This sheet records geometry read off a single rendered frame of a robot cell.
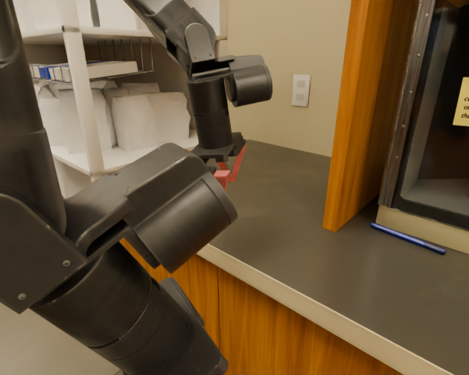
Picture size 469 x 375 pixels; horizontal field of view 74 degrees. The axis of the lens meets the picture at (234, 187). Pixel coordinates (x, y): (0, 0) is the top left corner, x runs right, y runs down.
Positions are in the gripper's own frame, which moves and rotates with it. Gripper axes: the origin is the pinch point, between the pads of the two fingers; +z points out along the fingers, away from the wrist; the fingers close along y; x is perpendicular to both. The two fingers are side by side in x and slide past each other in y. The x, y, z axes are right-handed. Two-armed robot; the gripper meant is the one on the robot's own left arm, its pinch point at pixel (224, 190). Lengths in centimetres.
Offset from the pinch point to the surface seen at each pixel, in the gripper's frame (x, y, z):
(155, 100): 53, 75, -2
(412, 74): -32.2, 16.4, -14.2
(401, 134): -31.2, 15.0, -3.7
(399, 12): -31.2, 27.7, -23.7
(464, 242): -42.3, 7.4, 15.3
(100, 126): 68, 56, 2
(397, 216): -31.8, 13.1, 13.6
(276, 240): -8.1, 2.5, 13.0
